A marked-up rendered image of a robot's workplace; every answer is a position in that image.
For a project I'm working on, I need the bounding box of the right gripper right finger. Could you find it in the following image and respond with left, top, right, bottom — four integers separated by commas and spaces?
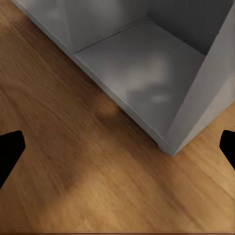
219, 130, 235, 169

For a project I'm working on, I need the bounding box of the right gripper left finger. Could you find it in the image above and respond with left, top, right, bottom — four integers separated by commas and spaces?
0, 130, 25, 188

